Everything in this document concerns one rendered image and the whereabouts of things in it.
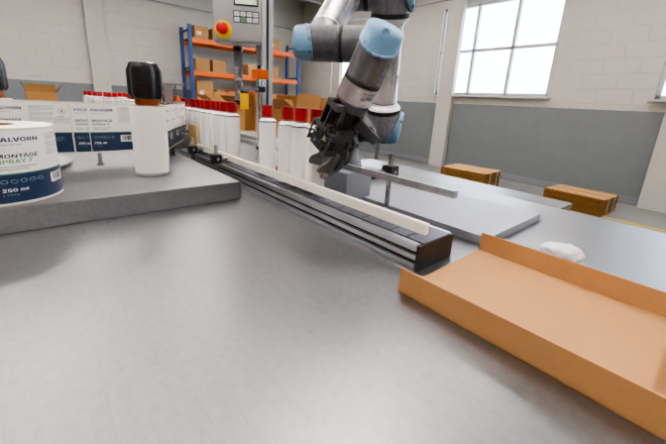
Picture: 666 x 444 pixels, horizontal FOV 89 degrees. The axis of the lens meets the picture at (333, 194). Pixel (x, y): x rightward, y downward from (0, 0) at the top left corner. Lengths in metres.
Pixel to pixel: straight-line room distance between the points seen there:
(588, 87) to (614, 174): 1.25
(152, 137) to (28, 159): 0.28
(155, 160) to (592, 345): 0.99
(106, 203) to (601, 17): 5.99
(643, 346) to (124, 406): 0.58
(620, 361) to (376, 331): 0.28
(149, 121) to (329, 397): 0.84
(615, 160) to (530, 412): 5.60
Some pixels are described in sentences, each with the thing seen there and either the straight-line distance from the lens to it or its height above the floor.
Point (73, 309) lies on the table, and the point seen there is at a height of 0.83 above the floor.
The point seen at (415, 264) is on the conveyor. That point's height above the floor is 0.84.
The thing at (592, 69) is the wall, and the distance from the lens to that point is 6.06.
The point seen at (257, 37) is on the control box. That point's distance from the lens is 1.32.
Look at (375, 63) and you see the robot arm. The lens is 0.65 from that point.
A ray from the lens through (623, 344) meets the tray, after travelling 0.58.
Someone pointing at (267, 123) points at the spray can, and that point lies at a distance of 1.01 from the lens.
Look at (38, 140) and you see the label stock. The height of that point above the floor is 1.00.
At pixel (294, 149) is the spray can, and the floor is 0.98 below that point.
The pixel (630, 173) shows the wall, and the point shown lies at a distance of 5.92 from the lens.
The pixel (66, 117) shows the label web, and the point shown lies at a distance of 1.24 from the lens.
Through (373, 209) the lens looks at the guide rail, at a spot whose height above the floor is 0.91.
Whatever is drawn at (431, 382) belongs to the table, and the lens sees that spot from 0.41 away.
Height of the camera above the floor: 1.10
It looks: 15 degrees down
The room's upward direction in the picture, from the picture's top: 3 degrees clockwise
